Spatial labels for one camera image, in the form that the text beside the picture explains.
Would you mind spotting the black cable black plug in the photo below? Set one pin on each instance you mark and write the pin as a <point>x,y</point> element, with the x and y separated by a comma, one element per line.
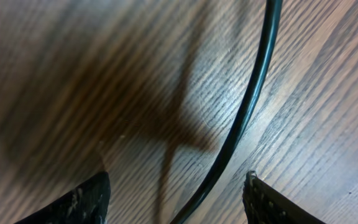
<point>268,37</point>

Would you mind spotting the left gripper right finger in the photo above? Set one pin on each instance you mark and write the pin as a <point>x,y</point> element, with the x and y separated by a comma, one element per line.
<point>265,205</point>

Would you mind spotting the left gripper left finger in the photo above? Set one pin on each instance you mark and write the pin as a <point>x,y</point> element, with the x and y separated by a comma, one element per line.
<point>85,204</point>

